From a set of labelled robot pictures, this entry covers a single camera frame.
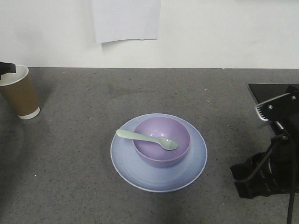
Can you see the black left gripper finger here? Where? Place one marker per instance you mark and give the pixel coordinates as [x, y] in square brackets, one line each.
[7, 68]

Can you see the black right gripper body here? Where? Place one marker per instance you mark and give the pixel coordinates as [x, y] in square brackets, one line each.
[275, 171]

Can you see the brown paper cup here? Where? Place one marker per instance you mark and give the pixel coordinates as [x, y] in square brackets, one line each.
[18, 90]

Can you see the mint green spoon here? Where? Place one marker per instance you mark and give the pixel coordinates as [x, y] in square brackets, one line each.
[165, 143]

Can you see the lilac plastic bowl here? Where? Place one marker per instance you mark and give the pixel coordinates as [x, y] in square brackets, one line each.
[162, 127]

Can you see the light blue plate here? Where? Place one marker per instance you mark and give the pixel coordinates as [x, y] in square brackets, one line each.
[134, 170]

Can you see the white paper sheet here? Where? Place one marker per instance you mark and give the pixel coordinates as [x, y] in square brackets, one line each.
[117, 20]

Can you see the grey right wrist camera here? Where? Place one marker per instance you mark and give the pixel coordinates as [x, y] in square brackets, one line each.
[279, 107]

